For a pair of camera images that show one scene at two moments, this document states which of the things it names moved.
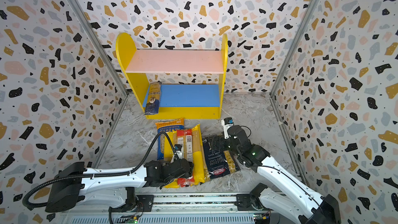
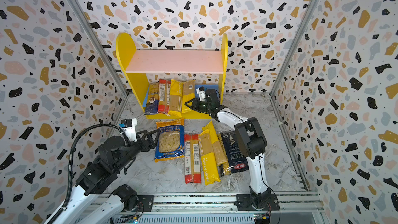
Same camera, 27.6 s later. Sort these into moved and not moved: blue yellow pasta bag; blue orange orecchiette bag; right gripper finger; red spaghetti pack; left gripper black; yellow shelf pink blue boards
Moved: left gripper black; right gripper finger; red spaghetti pack
Not moved: yellow shelf pink blue boards; blue yellow pasta bag; blue orange orecchiette bag
